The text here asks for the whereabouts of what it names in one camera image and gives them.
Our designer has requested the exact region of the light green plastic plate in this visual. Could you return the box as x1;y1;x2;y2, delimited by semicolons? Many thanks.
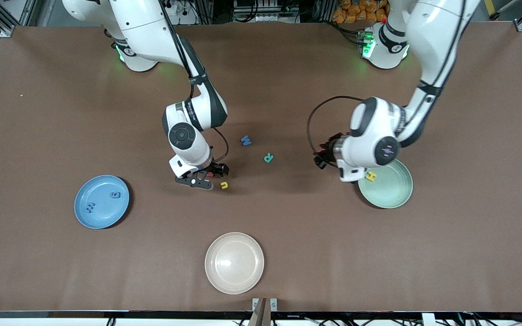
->
358;158;414;209

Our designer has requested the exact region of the background electronics unit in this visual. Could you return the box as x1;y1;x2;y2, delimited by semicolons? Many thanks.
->
234;0;302;23

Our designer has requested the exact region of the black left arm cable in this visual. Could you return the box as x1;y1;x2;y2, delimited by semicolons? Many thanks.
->
307;0;466;159

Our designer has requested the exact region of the blue plastic plate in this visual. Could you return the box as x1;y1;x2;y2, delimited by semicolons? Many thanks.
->
74;175;131;230

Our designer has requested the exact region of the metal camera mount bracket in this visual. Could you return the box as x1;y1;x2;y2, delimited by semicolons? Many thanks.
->
248;297;278;326

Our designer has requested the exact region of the beige plastic plate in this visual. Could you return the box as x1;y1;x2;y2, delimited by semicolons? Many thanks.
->
204;232;265;295

